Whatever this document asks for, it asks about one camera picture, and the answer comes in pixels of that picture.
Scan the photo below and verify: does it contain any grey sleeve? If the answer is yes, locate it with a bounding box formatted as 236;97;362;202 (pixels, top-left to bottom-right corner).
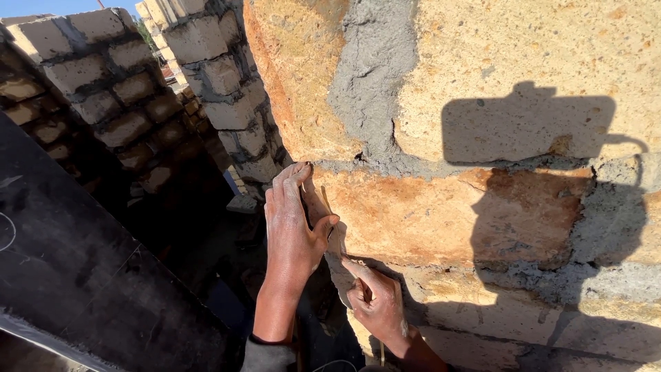
240;335;298;372

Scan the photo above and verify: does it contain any black flat panel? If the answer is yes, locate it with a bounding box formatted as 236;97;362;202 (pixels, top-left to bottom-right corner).
0;110;234;372

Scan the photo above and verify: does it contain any person's left hand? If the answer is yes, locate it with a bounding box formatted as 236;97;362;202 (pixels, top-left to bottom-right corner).
263;162;340;291

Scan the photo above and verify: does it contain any person's right hand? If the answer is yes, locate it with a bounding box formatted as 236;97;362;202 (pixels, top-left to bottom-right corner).
341;257;410;346

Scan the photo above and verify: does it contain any thin yellow mason's string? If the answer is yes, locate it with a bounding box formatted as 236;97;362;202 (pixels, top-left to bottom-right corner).
320;185;386;368

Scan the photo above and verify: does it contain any loose pale stone block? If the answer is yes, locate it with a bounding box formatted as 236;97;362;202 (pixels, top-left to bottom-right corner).
225;193;259;215

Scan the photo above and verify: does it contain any thin white cable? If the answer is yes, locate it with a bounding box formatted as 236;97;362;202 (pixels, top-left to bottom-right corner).
311;360;358;372

